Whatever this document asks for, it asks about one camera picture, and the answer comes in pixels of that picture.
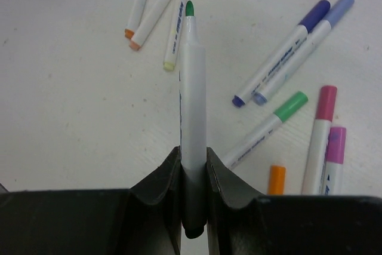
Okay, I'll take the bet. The dark purple marker pen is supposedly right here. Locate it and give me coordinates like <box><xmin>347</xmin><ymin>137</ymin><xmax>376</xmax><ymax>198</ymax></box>
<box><xmin>232</xmin><ymin>0</ymin><xmax>331</xmax><ymax>108</ymax></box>

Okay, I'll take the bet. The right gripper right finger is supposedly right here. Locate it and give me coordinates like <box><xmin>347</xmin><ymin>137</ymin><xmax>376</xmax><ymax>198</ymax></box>
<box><xmin>207</xmin><ymin>148</ymin><xmax>381</xmax><ymax>254</ymax></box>

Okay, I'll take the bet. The magenta marker pen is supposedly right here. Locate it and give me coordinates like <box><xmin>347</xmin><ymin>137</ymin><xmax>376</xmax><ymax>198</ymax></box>
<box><xmin>321</xmin><ymin>126</ymin><xmax>347</xmax><ymax>195</ymax></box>

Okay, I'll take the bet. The yellow marker pen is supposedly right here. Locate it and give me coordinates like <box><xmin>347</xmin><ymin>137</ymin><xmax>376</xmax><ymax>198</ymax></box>
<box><xmin>163</xmin><ymin>0</ymin><xmax>187</xmax><ymax>71</ymax></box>

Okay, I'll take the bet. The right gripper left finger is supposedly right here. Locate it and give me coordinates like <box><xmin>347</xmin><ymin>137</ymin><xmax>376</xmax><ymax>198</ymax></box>
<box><xmin>1</xmin><ymin>148</ymin><xmax>181</xmax><ymax>254</ymax></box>

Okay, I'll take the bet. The peach marker pen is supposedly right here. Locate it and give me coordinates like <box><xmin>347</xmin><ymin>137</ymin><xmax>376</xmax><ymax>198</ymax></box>
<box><xmin>130</xmin><ymin>0</ymin><xmax>170</xmax><ymax>51</ymax></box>

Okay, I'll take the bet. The light blue marker pen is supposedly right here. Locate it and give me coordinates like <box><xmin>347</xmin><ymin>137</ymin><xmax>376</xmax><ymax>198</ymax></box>
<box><xmin>254</xmin><ymin>0</ymin><xmax>355</xmax><ymax>106</ymax></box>

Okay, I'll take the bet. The light green marker pen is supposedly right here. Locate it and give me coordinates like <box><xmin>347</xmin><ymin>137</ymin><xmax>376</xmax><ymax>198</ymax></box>
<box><xmin>221</xmin><ymin>91</ymin><xmax>308</xmax><ymax>169</ymax></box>

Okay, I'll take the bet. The dark orange marker pen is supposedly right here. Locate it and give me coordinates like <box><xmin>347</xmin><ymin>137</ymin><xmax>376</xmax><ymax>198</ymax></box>
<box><xmin>267</xmin><ymin>165</ymin><xmax>287</xmax><ymax>195</ymax></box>

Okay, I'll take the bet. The dark green marker pen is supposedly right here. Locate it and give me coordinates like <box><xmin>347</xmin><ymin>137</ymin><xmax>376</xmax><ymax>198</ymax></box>
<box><xmin>179</xmin><ymin>1</ymin><xmax>207</xmax><ymax>239</ymax></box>

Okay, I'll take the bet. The pink marker pen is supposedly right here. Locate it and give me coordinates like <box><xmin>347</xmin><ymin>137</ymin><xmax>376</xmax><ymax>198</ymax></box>
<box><xmin>301</xmin><ymin>85</ymin><xmax>337</xmax><ymax>195</ymax></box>

